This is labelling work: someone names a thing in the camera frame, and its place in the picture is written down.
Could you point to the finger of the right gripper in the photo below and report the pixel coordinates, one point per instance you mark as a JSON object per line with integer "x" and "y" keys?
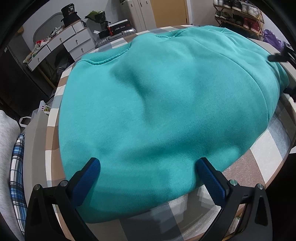
{"x": 278, "y": 57}

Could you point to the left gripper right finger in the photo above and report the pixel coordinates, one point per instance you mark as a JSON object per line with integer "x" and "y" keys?
{"x": 255, "y": 222}

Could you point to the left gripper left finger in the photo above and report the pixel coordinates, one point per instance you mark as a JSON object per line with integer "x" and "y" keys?
{"x": 41, "y": 220}

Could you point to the teal jacket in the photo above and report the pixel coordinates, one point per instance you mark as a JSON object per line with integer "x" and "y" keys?
{"x": 148, "y": 110}

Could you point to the blue plaid cloth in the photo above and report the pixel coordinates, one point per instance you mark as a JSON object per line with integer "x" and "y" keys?
{"x": 16, "y": 183}

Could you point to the shoe rack with shoes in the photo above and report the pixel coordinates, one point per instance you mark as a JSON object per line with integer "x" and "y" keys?
{"x": 240, "y": 15}

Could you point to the wooden door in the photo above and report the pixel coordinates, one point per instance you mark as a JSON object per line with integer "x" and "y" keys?
{"x": 170, "y": 12}

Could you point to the white narrow cabinet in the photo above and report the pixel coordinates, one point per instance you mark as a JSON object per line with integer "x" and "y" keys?
{"x": 140, "y": 13}

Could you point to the black red shoe box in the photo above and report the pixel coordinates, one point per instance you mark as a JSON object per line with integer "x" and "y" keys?
{"x": 119, "y": 26}

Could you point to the silver suitcase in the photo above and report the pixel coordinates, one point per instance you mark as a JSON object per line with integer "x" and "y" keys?
{"x": 101, "y": 41}

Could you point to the white drawer desk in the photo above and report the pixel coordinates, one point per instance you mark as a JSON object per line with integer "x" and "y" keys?
{"x": 77, "y": 39}

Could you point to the black hat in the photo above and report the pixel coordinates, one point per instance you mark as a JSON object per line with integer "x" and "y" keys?
{"x": 69, "y": 15}

